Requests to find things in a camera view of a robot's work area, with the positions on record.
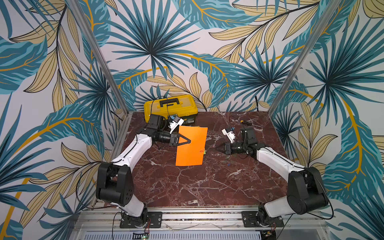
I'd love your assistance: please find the aluminium front frame rail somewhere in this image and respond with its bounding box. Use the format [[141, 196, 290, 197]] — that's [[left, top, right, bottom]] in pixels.
[[70, 206, 331, 240]]

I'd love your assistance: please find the left aluminium corner post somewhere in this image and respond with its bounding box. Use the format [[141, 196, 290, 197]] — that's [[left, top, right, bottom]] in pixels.
[[67, 0, 129, 116]]

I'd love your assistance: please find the aluminium corner post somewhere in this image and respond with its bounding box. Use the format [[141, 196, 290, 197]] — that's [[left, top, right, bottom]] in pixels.
[[67, 0, 129, 116], [268, 0, 341, 117]]

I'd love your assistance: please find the yellow black toolbox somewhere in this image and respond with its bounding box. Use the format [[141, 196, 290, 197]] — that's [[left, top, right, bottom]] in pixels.
[[144, 95, 198, 125]]

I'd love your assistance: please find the right aluminium corner post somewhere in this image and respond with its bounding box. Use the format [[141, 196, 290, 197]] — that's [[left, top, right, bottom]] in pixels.
[[268, 0, 341, 117]]

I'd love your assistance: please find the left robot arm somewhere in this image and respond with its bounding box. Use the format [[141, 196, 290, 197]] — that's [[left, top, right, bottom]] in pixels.
[[96, 114, 191, 228]]

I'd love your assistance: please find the small black orange tool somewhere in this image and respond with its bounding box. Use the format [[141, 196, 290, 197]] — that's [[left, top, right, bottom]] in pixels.
[[240, 120, 253, 126]]

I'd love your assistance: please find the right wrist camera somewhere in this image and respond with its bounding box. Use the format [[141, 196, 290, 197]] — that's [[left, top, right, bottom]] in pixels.
[[222, 127, 236, 144]]

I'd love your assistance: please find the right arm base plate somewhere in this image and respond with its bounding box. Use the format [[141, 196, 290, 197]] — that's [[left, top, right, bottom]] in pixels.
[[241, 211, 284, 228]]

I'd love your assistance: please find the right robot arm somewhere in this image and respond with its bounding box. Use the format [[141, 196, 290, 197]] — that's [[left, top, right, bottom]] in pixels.
[[219, 127, 330, 227]]

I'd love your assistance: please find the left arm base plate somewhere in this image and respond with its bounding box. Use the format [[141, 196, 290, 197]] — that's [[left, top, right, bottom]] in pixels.
[[120, 211, 163, 229]]

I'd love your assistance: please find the orange paper sheet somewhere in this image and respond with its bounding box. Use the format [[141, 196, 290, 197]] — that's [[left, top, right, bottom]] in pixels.
[[176, 126, 208, 167]]

